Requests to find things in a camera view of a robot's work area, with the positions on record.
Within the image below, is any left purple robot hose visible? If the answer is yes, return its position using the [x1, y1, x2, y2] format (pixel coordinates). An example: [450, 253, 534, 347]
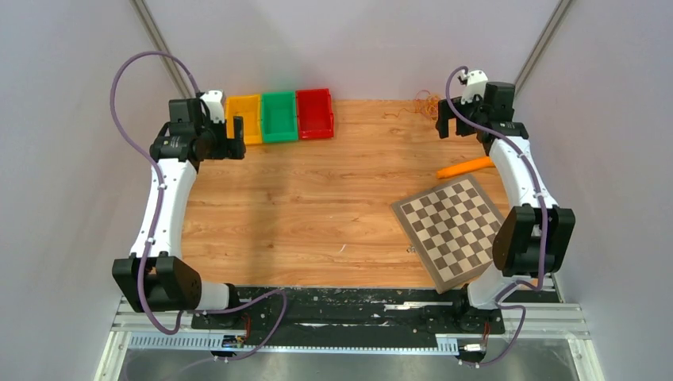
[109, 51, 289, 362]

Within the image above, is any yellow plastic bin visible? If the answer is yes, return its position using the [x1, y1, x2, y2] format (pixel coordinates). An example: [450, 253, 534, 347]
[225, 94, 263, 146]

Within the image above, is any purple robot hose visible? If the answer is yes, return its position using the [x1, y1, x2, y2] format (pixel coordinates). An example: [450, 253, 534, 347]
[445, 66, 551, 368]
[109, 51, 289, 362]

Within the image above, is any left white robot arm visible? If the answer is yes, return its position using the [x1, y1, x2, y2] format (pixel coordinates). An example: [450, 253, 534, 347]
[112, 90, 246, 329]

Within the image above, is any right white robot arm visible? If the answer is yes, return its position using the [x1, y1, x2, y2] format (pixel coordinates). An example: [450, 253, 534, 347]
[436, 72, 575, 332]

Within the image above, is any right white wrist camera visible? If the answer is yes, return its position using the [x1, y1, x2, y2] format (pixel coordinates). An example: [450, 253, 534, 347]
[458, 69, 488, 104]

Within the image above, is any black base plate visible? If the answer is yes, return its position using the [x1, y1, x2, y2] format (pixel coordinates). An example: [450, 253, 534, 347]
[191, 287, 505, 348]

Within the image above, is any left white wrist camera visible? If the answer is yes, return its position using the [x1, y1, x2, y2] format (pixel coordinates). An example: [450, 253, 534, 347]
[199, 90, 225, 123]

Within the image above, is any green plastic bin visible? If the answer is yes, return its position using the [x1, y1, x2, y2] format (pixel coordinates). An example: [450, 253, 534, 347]
[260, 91, 298, 144]

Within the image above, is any right purple robot hose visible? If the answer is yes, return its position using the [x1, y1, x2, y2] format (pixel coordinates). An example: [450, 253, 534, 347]
[445, 66, 551, 368]

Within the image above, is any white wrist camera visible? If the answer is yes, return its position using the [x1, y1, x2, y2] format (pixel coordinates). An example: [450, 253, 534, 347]
[458, 69, 488, 104]
[199, 90, 225, 123]

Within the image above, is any red plastic bin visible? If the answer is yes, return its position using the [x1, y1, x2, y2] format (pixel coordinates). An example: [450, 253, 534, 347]
[295, 88, 334, 140]

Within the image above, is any aluminium frame rail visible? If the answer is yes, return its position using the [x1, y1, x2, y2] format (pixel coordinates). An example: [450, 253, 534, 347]
[94, 300, 605, 380]

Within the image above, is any wooden chessboard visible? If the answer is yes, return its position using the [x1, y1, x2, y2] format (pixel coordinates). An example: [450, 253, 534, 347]
[391, 175, 504, 294]

